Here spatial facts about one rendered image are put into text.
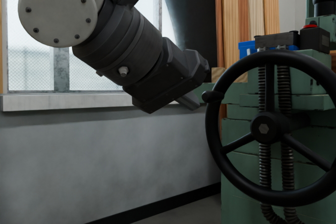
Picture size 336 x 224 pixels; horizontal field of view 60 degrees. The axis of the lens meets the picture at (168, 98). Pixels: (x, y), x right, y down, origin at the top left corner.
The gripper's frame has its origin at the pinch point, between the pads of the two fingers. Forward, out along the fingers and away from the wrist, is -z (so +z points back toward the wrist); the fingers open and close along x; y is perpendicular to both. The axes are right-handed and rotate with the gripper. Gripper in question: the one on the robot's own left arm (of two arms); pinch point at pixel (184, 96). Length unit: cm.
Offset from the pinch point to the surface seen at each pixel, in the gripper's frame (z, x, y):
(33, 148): -39, -114, 56
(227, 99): -32.2, -4.0, 20.9
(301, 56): -12.0, 17.0, 5.9
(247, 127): -35.8, -2.2, 12.2
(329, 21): -33, 27, 28
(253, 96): -23.4, 4.6, 11.3
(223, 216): -48, -20, -3
